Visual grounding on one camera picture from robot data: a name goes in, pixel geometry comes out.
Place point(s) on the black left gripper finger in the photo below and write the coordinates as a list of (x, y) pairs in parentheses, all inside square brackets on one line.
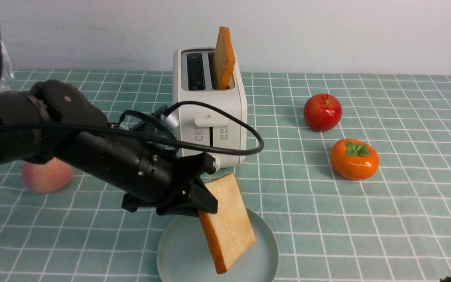
[(200, 198)]

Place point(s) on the orange persimmon with green leaf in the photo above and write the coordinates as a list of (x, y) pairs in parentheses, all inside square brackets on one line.
[(354, 160)]

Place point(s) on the white two-slot toaster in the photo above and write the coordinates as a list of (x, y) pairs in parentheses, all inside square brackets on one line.
[(192, 81)]

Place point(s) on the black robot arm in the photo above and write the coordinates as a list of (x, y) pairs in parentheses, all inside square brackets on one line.
[(54, 120)]

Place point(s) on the toasted bread slice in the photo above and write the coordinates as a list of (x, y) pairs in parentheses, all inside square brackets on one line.
[(229, 233), (224, 60)]

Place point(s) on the pink peach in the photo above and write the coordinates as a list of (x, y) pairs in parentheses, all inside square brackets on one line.
[(46, 178)]

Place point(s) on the red apple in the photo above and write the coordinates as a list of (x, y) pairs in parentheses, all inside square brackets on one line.
[(322, 112)]

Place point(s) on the green checkered tablecloth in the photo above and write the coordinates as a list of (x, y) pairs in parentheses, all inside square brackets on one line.
[(392, 227)]

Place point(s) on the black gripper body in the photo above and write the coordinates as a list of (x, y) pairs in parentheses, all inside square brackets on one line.
[(163, 183)]

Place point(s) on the pale green round plate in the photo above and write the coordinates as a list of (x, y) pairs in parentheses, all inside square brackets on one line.
[(191, 250)]

